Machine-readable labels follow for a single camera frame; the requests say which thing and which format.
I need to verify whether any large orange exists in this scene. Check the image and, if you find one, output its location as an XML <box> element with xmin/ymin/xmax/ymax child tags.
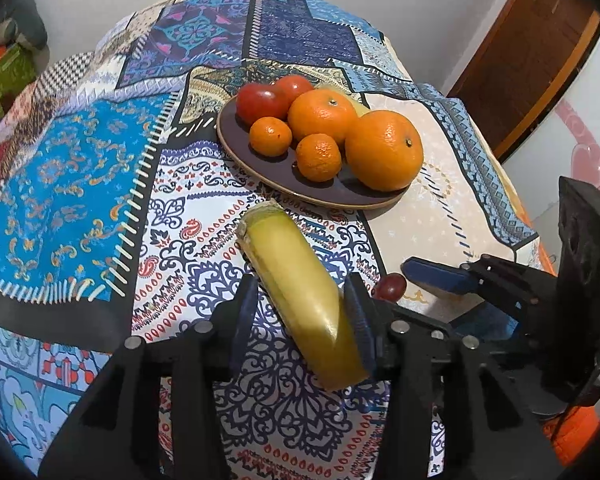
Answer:
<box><xmin>345</xmin><ymin>109</ymin><xmax>425</xmax><ymax>192</ymax></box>

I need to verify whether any orange bed sheet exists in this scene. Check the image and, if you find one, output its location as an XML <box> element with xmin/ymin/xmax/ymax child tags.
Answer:
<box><xmin>540</xmin><ymin>402</ymin><xmax>600</xmax><ymax>468</ymax></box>

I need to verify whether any grey plush toy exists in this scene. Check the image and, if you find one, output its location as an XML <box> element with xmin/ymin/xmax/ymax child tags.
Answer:
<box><xmin>0</xmin><ymin>0</ymin><xmax>49</xmax><ymax>51</ymax></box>

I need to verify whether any medium orange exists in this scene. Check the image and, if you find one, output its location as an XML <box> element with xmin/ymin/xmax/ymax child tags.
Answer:
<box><xmin>287</xmin><ymin>88</ymin><xmax>359</xmax><ymax>148</ymax></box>

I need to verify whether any dark purple plate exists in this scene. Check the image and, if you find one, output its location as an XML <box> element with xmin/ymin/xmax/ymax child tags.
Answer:
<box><xmin>216</xmin><ymin>91</ymin><xmax>416</xmax><ymax>210</ymax></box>

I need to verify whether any dark red grape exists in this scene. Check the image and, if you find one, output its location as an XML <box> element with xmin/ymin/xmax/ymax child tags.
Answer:
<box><xmin>371</xmin><ymin>273</ymin><xmax>408</xmax><ymax>302</ymax></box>

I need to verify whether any red tomato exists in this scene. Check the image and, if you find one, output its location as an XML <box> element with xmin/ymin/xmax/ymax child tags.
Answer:
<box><xmin>236</xmin><ymin>83</ymin><xmax>288</xmax><ymax>126</ymax></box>
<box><xmin>274</xmin><ymin>75</ymin><xmax>315</xmax><ymax>106</ymax></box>

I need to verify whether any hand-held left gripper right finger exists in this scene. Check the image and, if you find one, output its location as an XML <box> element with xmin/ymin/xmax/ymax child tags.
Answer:
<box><xmin>342</xmin><ymin>272</ymin><xmax>576</xmax><ymax>480</ymax></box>

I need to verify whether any small mandarin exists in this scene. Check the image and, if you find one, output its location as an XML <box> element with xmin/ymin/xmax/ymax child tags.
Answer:
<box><xmin>295</xmin><ymin>133</ymin><xmax>342</xmax><ymax>183</ymax></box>
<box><xmin>249</xmin><ymin>116</ymin><xmax>294</xmax><ymax>157</ymax></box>

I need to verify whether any brown wooden door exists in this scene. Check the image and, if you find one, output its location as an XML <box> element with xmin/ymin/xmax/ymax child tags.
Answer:
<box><xmin>447</xmin><ymin>0</ymin><xmax>600</xmax><ymax>161</ymax></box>

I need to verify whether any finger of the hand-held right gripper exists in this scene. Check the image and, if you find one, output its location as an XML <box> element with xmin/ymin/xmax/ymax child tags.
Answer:
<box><xmin>401</xmin><ymin>254</ymin><xmax>556</xmax><ymax>313</ymax></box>
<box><xmin>558</xmin><ymin>176</ymin><xmax>600</xmax><ymax>403</ymax></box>

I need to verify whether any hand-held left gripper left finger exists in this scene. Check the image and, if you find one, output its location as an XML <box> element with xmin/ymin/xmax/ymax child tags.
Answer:
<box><xmin>37</xmin><ymin>274</ymin><xmax>261</xmax><ymax>480</ymax></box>

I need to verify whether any patchwork printed blanket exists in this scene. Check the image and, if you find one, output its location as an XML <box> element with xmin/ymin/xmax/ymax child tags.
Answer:
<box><xmin>0</xmin><ymin>0</ymin><xmax>546</xmax><ymax>480</ymax></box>

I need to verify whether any green bag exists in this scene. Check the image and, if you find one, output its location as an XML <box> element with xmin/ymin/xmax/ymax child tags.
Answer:
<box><xmin>0</xmin><ymin>45</ymin><xmax>37</xmax><ymax>121</ymax></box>

